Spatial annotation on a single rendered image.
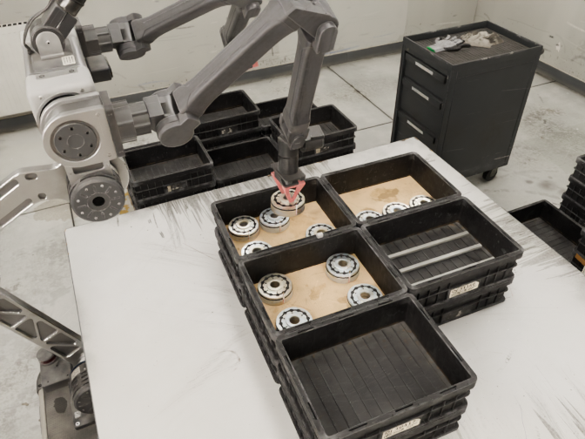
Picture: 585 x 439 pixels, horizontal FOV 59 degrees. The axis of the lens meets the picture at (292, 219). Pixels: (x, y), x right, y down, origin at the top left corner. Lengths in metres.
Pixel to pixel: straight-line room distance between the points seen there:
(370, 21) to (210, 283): 3.72
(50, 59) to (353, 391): 1.06
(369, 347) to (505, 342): 0.46
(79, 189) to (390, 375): 0.94
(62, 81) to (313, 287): 0.88
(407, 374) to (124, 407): 0.76
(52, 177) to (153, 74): 2.98
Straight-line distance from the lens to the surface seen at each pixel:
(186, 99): 1.13
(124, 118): 1.13
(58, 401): 2.23
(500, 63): 3.07
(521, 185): 3.65
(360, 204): 1.88
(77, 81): 1.19
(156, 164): 2.81
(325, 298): 1.55
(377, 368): 1.41
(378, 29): 5.18
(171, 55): 4.46
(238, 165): 2.91
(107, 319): 1.77
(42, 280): 3.06
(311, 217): 1.82
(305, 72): 1.19
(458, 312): 1.70
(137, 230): 2.06
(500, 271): 1.67
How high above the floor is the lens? 1.99
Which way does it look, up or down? 40 degrees down
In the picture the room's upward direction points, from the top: 1 degrees counter-clockwise
